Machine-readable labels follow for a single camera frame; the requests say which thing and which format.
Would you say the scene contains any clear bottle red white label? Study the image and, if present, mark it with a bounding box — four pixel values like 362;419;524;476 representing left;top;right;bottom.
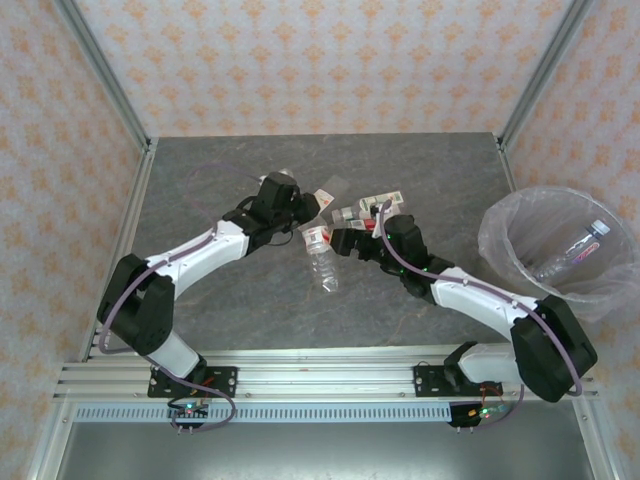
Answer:
299;224;341;294

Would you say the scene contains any clear bottle white green label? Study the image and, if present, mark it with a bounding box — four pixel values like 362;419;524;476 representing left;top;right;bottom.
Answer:
331;189;407;225

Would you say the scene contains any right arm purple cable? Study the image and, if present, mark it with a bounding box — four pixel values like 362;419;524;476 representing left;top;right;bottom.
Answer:
378;202;586;431

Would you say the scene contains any left black mount plate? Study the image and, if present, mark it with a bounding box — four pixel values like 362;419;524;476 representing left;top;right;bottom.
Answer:
147;366;239;399

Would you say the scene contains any clear bottle purple label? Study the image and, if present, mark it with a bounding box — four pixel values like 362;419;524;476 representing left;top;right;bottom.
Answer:
529;218;612;281

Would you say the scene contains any left circuit board with leds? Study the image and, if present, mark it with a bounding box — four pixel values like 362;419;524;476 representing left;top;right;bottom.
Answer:
167;402;210;419

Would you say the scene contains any slotted grey cable duct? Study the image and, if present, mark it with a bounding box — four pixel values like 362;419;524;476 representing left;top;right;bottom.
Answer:
74;404;451;424

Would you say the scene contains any aluminium table side rail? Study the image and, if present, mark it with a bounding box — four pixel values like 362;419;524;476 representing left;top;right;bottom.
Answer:
497;134;521;194
79;144;159;361

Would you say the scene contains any aluminium frame post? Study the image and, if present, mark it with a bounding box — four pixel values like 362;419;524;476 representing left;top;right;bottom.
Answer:
52;0;154;154
497;0;599;151

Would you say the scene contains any black mount plate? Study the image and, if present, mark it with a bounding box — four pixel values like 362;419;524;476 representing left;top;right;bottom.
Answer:
147;366;239;399
413;364;506;399

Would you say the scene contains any right black mount plate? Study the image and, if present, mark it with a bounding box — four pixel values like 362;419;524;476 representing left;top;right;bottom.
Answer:
413;364;506;399

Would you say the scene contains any circuit board with leds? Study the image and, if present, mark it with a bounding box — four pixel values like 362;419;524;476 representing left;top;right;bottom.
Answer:
167;402;210;419
467;404;511;419

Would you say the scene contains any grey metal shelf sheet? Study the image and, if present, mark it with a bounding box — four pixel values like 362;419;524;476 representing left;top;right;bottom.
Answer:
54;422;601;480

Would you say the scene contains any right circuit board with leds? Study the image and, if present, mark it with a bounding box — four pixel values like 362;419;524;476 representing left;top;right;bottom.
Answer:
467;404;511;419

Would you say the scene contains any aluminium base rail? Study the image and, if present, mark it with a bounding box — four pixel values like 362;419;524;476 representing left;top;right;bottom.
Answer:
52;349;599;401

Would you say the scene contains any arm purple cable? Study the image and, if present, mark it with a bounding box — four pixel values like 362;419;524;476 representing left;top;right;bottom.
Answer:
99;163;266;432
378;202;586;431

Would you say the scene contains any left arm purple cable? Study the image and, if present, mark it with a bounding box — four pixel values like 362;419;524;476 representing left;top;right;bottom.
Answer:
99;163;266;432

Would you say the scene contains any round bin with clear liner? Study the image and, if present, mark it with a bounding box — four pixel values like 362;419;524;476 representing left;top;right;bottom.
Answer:
477;185;632;326

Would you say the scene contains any square bottle white barcode label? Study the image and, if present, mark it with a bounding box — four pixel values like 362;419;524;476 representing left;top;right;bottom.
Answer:
314;174;351;211

